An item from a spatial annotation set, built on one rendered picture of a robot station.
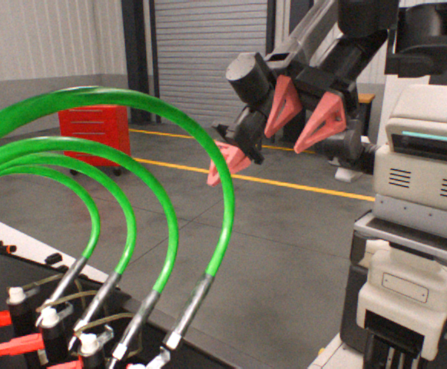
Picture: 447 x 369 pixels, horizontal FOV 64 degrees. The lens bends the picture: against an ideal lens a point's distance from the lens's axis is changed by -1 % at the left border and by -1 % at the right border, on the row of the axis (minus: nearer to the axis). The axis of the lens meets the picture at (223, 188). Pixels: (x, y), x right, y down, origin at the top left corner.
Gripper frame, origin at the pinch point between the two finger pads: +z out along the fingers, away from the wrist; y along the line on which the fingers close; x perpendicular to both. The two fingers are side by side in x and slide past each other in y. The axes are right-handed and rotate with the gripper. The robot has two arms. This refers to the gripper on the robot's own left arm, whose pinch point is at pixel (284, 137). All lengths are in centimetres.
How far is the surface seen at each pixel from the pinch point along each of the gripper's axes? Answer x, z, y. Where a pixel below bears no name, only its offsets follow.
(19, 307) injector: -3.0, 40.1, -15.0
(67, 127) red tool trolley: 217, 32, -377
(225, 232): 1.2, 14.4, 1.0
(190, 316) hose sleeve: 0.2, 24.7, 4.8
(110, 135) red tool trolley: 241, 8, -338
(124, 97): -22.3, 11.1, -0.4
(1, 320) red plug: -3.0, 43.2, -16.1
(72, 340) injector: 1.5, 39.0, -7.6
